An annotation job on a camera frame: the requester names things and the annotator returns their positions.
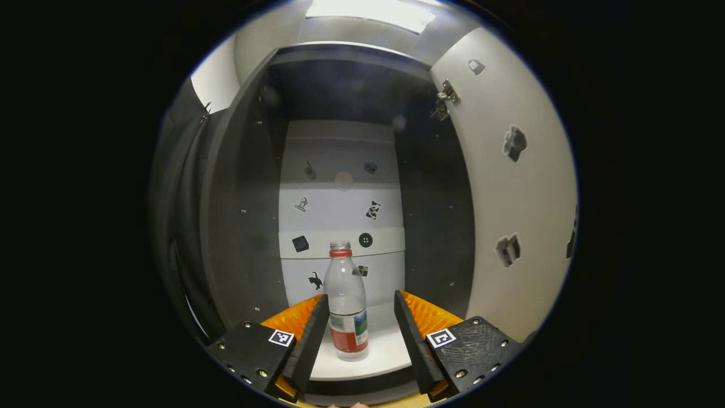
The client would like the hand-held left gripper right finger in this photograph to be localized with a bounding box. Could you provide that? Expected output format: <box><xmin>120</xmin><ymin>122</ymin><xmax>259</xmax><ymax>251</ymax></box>
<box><xmin>394</xmin><ymin>290</ymin><xmax>523</xmax><ymax>403</ymax></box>

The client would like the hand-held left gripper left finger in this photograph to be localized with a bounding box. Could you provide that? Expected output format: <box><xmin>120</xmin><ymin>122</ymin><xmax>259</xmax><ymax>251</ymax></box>
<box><xmin>207</xmin><ymin>293</ymin><xmax>331</xmax><ymax>404</ymax></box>

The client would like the clear bottle red label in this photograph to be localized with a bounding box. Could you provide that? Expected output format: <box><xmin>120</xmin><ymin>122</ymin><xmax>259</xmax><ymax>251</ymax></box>
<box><xmin>323</xmin><ymin>241</ymin><xmax>370</xmax><ymax>362</ymax></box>

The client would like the dark grey cabinet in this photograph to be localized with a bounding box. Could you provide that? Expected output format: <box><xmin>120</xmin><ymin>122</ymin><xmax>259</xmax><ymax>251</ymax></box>
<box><xmin>198</xmin><ymin>42</ymin><xmax>476</xmax><ymax>406</ymax></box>

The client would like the white cabinet shelf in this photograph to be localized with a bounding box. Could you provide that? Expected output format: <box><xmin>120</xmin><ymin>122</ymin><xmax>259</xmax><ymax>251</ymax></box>
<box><xmin>309</xmin><ymin>300</ymin><xmax>414</xmax><ymax>381</ymax></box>

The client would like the metal cabinet hinge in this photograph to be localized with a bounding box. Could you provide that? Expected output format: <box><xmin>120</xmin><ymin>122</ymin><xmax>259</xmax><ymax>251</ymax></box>
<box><xmin>430</xmin><ymin>79</ymin><xmax>460</xmax><ymax>121</ymax></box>

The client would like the black backdrop cloth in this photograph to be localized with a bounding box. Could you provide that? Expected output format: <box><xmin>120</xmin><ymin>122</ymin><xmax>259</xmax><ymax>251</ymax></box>
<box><xmin>148</xmin><ymin>76</ymin><xmax>227</xmax><ymax>346</ymax></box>

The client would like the large ceiling light panel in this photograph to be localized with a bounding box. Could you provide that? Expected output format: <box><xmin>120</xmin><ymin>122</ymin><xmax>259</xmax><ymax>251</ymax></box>
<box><xmin>305</xmin><ymin>0</ymin><xmax>437</xmax><ymax>33</ymax></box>

